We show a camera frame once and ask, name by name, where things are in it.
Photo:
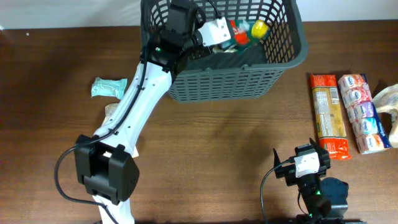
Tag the crumpled beige bag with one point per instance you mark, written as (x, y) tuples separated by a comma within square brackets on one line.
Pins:
[(386, 102)]

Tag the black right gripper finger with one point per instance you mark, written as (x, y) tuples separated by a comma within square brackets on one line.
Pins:
[(314, 144), (277, 162)]

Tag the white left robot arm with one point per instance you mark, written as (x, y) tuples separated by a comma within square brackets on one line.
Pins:
[(105, 161)]

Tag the multicolour tissue pack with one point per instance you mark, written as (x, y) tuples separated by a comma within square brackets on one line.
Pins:
[(366, 124)]

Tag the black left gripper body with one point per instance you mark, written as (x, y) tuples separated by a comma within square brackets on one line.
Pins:
[(224, 45)]

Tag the orange biscuit package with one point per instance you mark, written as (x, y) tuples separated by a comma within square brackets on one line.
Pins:
[(329, 117)]

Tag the beige paper bag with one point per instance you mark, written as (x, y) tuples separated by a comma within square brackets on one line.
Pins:
[(109, 110)]

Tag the grey plastic basket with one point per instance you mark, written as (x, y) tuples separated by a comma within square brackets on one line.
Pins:
[(246, 74)]

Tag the green coffee mix bag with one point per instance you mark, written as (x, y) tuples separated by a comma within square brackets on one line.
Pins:
[(244, 34)]

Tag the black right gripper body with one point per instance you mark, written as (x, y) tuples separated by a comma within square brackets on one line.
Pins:
[(288, 170)]

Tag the teal snack packet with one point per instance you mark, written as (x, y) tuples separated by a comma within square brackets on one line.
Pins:
[(110, 88)]

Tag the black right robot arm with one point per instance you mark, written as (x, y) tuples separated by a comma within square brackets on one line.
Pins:
[(325, 198)]

